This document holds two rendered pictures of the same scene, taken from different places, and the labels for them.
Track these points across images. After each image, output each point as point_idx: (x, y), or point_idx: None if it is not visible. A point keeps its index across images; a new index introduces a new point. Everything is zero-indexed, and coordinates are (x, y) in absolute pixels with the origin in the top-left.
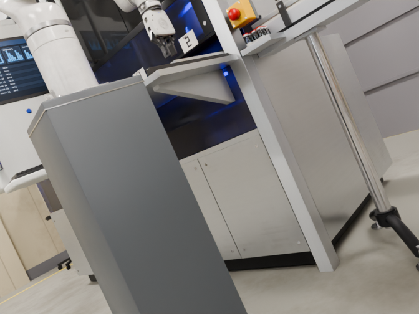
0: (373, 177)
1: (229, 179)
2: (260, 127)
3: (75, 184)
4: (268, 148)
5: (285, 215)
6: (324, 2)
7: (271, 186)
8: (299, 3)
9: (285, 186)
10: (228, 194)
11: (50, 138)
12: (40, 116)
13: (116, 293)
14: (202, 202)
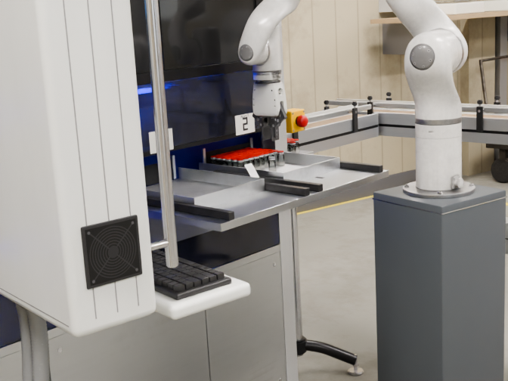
0: (301, 305)
1: (234, 309)
2: (283, 243)
3: (498, 260)
4: (283, 267)
5: (277, 348)
6: (319, 137)
7: (274, 314)
8: None
9: (286, 312)
10: (227, 330)
11: (493, 220)
12: (494, 199)
13: (478, 365)
14: (188, 349)
